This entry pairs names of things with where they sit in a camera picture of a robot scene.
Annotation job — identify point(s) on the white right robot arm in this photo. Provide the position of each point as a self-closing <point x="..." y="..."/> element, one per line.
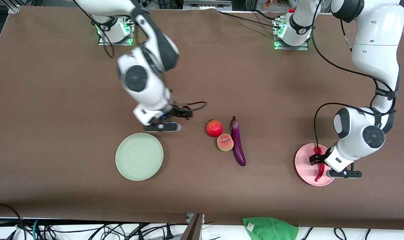
<point x="145" y="90"/>

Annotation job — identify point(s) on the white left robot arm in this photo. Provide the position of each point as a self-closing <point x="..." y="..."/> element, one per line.
<point x="375" y="43"/>

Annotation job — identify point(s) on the red pomegranate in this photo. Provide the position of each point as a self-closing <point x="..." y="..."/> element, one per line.
<point x="214" y="129"/>

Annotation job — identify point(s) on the orange objects behind table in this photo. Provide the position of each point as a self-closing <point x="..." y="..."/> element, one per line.
<point x="267" y="4"/>

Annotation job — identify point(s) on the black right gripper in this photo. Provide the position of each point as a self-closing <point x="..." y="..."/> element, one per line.
<point x="177" y="112"/>

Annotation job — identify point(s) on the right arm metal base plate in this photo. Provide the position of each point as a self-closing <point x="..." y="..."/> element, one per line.
<point x="122" y="42"/>

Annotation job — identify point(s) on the purple eggplant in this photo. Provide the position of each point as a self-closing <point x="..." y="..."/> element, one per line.
<point x="237" y="143"/>

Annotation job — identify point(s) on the pale green plate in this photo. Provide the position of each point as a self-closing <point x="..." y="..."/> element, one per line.
<point x="139" y="156"/>

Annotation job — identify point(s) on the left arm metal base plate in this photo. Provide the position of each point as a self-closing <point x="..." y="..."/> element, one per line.
<point x="291" y="47"/>

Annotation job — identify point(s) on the pink plate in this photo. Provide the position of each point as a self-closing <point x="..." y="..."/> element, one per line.
<point x="305" y="166"/>

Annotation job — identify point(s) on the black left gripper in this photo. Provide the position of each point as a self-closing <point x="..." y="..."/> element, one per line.
<point x="316" y="158"/>

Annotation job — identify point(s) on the orange pink peach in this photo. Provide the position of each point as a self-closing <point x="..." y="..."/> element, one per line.
<point x="225" y="142"/>

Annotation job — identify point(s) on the grey metal frame bar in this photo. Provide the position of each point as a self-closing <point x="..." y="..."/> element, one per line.
<point x="206" y="5"/>

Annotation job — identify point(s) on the grey metal post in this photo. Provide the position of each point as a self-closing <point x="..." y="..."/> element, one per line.
<point x="193" y="231"/>

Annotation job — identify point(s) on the red chili pepper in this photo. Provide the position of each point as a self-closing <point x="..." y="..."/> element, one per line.
<point x="320" y="171"/>

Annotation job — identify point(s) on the green cloth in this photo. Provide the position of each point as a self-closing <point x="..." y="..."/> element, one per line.
<point x="270" y="229"/>

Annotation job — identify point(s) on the brown table cloth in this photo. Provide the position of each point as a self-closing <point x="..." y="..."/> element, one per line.
<point x="235" y="83"/>

